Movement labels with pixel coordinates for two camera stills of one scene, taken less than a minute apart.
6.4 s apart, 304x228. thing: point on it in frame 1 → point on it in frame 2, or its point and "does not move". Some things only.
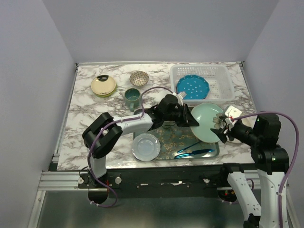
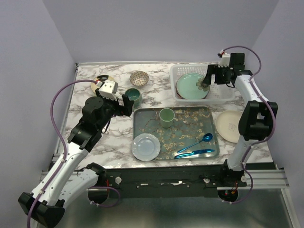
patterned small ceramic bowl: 139,78 does not move
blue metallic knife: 198,151 does not move
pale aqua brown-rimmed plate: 203,113 → 190,86
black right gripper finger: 220,133 → 213,69
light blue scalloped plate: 146,147 does not move
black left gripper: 187,119 → 121,110
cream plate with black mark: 103,85 does not move
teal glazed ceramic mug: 132,98 does not move
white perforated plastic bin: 219,78 does not move
